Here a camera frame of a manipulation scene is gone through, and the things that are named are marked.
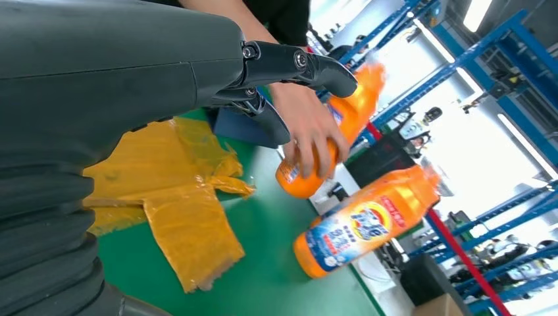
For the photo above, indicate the black carry case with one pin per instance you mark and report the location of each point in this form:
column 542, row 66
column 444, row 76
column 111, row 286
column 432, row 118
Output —
column 427, row 279

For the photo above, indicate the yellow taped cardboard sheet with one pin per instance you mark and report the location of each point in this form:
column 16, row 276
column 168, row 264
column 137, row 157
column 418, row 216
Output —
column 174, row 174

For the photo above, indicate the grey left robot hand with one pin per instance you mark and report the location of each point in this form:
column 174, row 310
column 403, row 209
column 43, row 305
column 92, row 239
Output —
column 109, row 65

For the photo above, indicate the red pole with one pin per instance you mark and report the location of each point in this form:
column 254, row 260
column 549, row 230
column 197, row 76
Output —
column 462, row 256

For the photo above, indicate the orange detergent bottle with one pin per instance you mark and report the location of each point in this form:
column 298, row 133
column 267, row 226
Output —
column 353, row 113
column 362, row 226

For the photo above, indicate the person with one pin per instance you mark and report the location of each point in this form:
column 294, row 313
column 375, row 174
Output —
column 283, row 22

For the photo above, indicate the blue metal rack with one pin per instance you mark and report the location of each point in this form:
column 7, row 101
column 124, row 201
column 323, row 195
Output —
column 479, row 48

